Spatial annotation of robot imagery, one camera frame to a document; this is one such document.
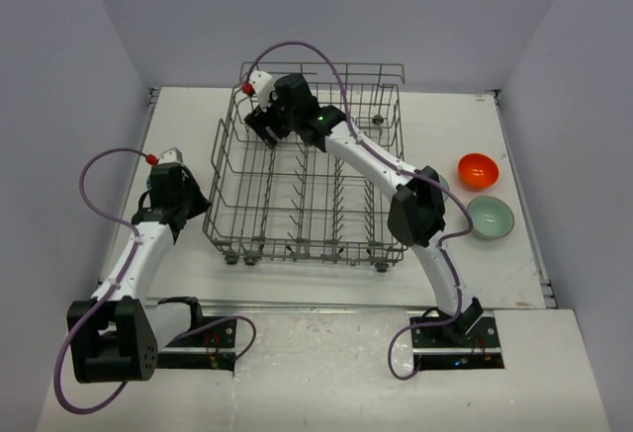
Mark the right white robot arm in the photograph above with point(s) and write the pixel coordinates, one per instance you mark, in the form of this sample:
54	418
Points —
287	105

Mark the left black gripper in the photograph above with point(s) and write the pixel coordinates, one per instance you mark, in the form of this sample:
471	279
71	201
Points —
202	203

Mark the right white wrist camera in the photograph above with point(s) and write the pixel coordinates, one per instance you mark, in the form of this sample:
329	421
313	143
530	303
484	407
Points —
259	84

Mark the mint green flower bowl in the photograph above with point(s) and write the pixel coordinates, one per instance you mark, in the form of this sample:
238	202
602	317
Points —
492	218

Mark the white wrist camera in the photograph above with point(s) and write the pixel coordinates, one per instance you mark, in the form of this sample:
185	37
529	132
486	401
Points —
171	155
259	84

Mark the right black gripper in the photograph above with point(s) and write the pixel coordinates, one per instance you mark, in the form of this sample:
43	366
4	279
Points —
259	121

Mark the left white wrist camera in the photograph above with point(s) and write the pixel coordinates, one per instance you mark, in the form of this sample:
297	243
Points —
171	155

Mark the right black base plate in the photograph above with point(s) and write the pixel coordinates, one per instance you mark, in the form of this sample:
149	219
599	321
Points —
443	349

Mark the orange bowl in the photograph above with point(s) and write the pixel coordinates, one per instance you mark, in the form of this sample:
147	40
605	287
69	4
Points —
477	171

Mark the pale blue dotted bowl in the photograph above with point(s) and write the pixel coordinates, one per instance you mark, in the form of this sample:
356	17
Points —
442	185

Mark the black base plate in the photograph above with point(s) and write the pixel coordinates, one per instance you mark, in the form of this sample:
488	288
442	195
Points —
443	349
210	350

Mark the grey wire dish rack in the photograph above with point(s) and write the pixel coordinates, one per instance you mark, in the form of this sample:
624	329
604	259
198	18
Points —
293	202

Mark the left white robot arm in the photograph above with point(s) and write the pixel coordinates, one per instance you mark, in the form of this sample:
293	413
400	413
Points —
116	338

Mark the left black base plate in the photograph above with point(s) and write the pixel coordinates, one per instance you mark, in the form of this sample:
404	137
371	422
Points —
210	350

